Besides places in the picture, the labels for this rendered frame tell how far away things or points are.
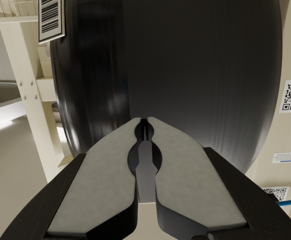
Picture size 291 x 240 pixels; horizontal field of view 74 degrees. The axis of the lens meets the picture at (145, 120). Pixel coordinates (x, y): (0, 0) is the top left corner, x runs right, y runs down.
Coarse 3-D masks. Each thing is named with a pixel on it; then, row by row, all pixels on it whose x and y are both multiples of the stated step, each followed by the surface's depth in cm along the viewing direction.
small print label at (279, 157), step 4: (288, 152) 48; (276, 156) 48; (280, 156) 48; (284, 156) 48; (288, 156) 48; (272, 160) 49; (276, 160) 49; (280, 160) 49; (284, 160) 49; (288, 160) 49
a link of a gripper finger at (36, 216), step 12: (84, 156) 9; (72, 168) 8; (60, 180) 8; (72, 180) 8; (48, 192) 7; (60, 192) 7; (36, 204) 7; (48, 204) 7; (24, 216) 6; (36, 216) 6; (48, 216) 6; (12, 228) 6; (24, 228) 6; (36, 228) 6; (48, 228) 6
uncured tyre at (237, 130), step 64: (64, 0) 21; (128, 0) 20; (192, 0) 20; (256, 0) 20; (64, 64) 22; (128, 64) 20; (192, 64) 20; (256, 64) 21; (64, 128) 26; (192, 128) 22; (256, 128) 23
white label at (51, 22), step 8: (40, 0) 23; (48, 0) 22; (56, 0) 21; (40, 8) 23; (48, 8) 22; (56, 8) 21; (40, 16) 22; (48, 16) 22; (56, 16) 21; (40, 24) 22; (48, 24) 22; (56, 24) 21; (64, 24) 21; (40, 32) 22; (48, 32) 22; (56, 32) 21; (64, 32) 21; (40, 40) 22; (48, 40) 22
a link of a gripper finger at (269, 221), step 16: (224, 160) 8; (224, 176) 8; (240, 176) 8; (240, 192) 7; (256, 192) 7; (240, 208) 6; (256, 208) 6; (272, 208) 6; (256, 224) 6; (272, 224) 6; (288, 224) 6
